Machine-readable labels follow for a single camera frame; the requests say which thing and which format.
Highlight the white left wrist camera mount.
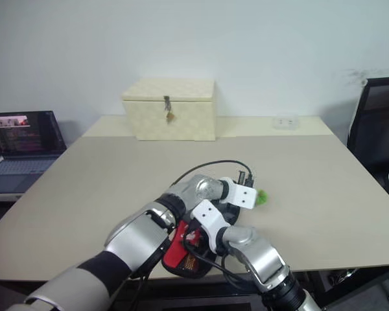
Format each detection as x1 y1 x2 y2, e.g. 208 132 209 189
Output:
222 177 258 210

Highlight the dark side desk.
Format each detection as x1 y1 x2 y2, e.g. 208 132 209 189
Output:
0 192 26 203

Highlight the black table frame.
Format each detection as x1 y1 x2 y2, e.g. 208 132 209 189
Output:
129 268 389 311

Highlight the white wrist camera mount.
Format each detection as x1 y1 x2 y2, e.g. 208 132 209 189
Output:
190 200 234 255
222 177 258 210

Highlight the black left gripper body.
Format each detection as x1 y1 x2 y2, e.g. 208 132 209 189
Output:
236 168 250 188

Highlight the white power socket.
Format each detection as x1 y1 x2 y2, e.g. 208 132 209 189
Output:
272 115 298 130

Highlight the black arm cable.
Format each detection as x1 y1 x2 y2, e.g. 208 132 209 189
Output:
171 159 255 188
181 239 266 292

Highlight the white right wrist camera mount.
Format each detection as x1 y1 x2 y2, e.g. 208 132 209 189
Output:
190 200 234 255

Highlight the green fuzzy keychain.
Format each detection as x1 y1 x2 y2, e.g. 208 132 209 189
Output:
255 189 270 206

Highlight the black office chair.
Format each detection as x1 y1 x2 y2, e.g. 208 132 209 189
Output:
346 76 389 308

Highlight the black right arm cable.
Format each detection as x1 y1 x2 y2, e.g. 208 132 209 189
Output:
181 239 266 292

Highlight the cream woven storage box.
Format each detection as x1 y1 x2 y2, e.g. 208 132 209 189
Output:
121 77 217 142

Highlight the open laptop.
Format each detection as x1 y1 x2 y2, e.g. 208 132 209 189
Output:
0 110 68 194

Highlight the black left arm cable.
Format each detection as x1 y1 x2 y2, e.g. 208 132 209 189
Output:
171 159 255 188

